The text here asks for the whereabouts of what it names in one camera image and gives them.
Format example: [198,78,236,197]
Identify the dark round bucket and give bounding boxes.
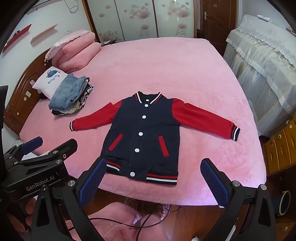
[279,190,291,216]

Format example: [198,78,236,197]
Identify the wooden drawer cabinet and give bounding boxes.
[264,120,296,175]

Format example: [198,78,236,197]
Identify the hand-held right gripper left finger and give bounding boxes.
[30,158,107,241]

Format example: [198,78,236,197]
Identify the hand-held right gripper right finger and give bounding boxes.
[200,158,278,241]

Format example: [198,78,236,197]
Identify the brown wooden door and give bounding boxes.
[200,0,238,56]

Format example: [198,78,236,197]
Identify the folded blue jeans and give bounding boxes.
[48,74,89,111]

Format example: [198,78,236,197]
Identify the navy and red varsity jacket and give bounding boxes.
[69,91,241,185]

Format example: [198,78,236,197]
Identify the person's left hand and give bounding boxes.
[7,197,40,232]

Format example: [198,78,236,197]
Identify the pink fleece clothing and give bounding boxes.
[66,202,167,241]

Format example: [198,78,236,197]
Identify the pink folded quilt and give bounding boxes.
[52,31,101,72]

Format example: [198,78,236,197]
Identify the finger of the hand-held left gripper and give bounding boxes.
[45,138,78,163]
[20,136,44,156]

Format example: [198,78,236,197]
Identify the pink fleece bed blanket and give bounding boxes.
[18,37,269,207]

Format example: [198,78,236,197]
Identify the brown wooden headboard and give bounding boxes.
[2,47,55,136]

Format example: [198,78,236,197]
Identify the white printed pillow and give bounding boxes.
[32,66,68,100]

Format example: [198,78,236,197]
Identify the black cable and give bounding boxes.
[89,204,183,241]

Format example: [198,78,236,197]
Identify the pink wall shelf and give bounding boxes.
[30,24,58,44]

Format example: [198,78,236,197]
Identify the red wall shelf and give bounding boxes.
[1,24,32,54]

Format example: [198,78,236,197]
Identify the pink lace-trimmed pillow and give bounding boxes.
[44,29,90,62]

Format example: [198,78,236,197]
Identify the white wall cord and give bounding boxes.
[68,0,80,14]

